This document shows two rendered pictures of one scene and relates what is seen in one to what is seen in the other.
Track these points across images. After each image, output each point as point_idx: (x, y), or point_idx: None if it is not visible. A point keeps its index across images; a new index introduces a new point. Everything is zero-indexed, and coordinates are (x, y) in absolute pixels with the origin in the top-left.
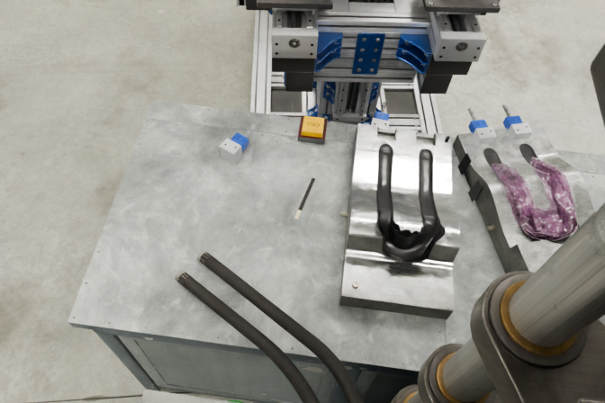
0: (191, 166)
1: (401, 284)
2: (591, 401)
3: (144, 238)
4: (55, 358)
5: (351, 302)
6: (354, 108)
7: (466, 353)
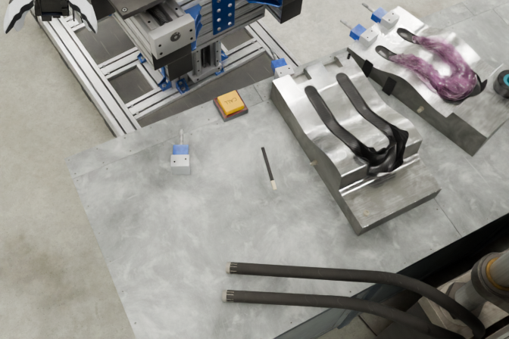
0: (153, 198)
1: (395, 192)
2: None
3: (165, 285)
4: None
5: (368, 228)
6: (206, 61)
7: None
